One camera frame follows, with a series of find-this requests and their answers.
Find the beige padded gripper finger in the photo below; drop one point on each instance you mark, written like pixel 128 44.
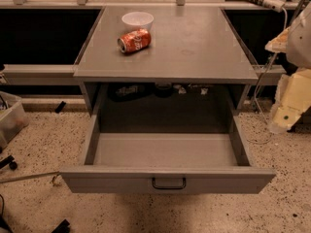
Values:
pixel 292 100

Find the grey top drawer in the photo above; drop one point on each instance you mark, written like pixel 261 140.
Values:
pixel 183 144

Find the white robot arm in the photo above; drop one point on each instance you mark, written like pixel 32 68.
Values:
pixel 295 41

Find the grey metal cabinet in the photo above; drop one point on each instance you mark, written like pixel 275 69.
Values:
pixel 190 44

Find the red soda can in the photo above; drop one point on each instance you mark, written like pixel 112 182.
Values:
pixel 134 41

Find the white paper bowl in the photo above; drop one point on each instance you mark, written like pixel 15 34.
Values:
pixel 137 20

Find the small black block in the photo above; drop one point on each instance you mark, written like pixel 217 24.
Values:
pixel 60 107

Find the black object bottom edge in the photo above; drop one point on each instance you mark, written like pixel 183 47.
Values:
pixel 62 227

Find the clear plastic storage bin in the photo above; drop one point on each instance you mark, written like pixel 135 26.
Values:
pixel 12 117

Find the black chair caster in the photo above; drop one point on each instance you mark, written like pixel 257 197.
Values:
pixel 8 161

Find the grey metal rail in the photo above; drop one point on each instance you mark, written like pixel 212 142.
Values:
pixel 38 75

